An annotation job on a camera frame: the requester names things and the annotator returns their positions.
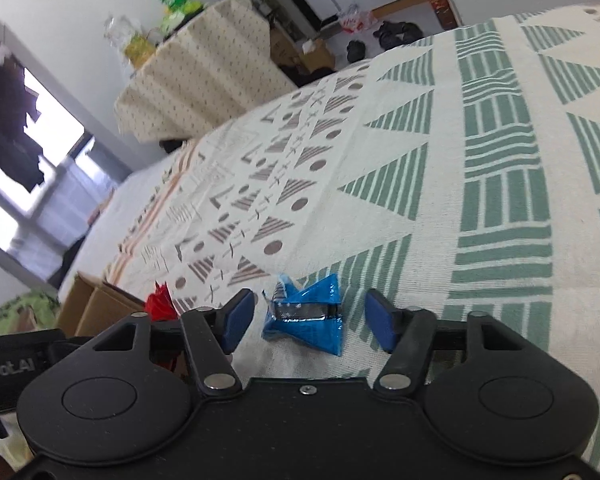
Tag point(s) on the patterned blanket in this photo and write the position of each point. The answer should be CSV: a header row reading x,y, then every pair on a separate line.
x,y
430,185

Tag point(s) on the dark hanging clothes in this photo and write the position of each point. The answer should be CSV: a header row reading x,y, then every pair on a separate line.
x,y
10,135

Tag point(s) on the window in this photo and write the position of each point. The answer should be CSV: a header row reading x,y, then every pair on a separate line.
x,y
65,160

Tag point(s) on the black shoes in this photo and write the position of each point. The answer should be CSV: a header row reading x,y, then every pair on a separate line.
x,y
397,34

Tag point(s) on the red snack packet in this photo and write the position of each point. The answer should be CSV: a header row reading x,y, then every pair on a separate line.
x,y
161,302

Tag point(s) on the table with dotted tablecloth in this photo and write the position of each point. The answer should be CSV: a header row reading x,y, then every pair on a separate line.
x,y
205,75

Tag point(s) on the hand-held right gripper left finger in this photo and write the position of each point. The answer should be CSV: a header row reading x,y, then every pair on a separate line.
x,y
237,321

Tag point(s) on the black shoe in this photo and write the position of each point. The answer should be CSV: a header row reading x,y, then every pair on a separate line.
x,y
355,51

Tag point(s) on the clear bottle yellow liquid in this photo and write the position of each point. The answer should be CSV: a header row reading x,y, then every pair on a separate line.
x,y
132,42

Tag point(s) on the cardboard box on floor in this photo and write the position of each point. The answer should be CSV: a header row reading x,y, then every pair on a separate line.
x,y
305,52

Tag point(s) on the red brown bottle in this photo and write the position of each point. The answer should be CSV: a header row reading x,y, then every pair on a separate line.
x,y
439,2

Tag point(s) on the green crumpled packet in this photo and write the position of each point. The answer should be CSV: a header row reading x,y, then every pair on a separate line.
x,y
15,315

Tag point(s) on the green soda bottle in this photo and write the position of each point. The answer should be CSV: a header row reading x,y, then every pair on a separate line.
x,y
175,2

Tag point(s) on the red white plastic bag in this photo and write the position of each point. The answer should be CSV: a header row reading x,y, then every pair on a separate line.
x,y
356,20

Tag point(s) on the blue snack packet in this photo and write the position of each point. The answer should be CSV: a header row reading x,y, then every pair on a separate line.
x,y
305,317

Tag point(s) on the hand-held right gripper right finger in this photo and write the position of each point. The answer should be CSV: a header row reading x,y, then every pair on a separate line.
x,y
380,321

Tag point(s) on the brown cardboard box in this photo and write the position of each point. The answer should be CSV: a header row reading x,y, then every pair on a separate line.
x,y
97,305

